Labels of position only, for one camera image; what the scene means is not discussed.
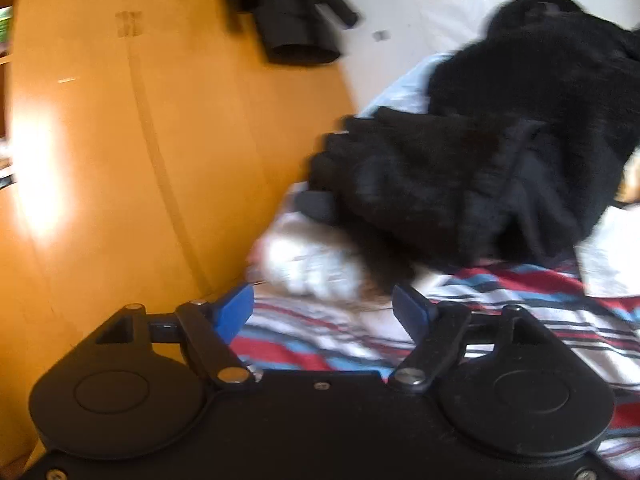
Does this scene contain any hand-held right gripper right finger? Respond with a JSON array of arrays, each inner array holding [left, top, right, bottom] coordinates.
[[389, 284, 543, 393]]

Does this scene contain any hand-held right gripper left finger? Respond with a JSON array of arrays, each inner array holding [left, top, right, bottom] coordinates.
[[95, 282, 263, 391]]

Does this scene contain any striped blanket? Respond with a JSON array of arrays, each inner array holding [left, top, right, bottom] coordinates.
[[230, 260, 640, 466]]

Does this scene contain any pink and white garment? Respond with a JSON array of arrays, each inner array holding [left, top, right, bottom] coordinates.
[[247, 210, 381, 301]]

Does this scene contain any black fleece jacket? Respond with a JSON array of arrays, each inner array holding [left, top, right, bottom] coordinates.
[[295, 0, 640, 281]]

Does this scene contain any white cloth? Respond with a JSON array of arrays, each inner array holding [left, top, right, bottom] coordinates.
[[575, 205, 640, 298]]

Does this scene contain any short black coat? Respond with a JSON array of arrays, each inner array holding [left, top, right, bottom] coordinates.
[[222, 0, 360, 66]]

